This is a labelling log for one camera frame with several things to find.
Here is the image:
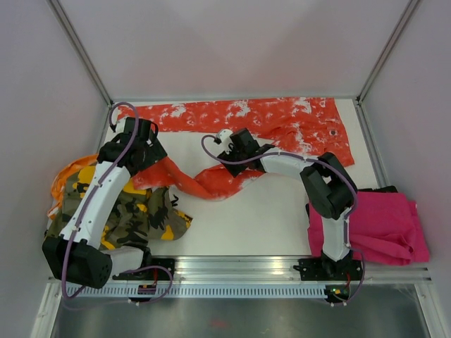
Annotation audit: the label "aluminium frame rail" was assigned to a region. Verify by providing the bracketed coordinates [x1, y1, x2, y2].
[45, 255, 433, 284]

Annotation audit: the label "slotted white cable duct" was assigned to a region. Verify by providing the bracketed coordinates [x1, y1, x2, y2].
[79, 283, 327, 299]

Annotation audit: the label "orange white tie-dye trousers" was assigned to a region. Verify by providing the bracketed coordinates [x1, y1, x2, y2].
[118, 96, 355, 202]

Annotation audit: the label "camouflage trousers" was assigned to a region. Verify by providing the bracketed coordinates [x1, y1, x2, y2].
[44, 163, 192, 250]

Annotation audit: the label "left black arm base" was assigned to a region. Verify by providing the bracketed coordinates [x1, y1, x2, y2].
[112, 257, 175, 282]

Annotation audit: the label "pink folded trousers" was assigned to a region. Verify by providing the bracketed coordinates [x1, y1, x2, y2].
[308, 192, 430, 265]

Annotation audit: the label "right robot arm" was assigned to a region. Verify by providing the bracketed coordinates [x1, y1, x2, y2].
[214, 128, 357, 279]

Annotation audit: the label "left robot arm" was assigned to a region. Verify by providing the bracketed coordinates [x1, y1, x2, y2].
[42, 117, 167, 289]

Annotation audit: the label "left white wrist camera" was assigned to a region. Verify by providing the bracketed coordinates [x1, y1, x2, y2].
[113, 118, 127, 133]

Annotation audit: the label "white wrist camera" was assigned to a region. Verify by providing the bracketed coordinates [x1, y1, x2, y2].
[113, 118, 127, 133]
[214, 129, 233, 144]

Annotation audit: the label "orange plastic bag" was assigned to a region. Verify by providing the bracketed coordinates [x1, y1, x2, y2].
[47, 154, 98, 220]

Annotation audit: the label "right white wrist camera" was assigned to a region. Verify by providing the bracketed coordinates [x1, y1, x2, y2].
[214, 129, 233, 144]

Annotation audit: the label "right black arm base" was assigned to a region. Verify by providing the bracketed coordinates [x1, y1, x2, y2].
[292, 257, 363, 282]

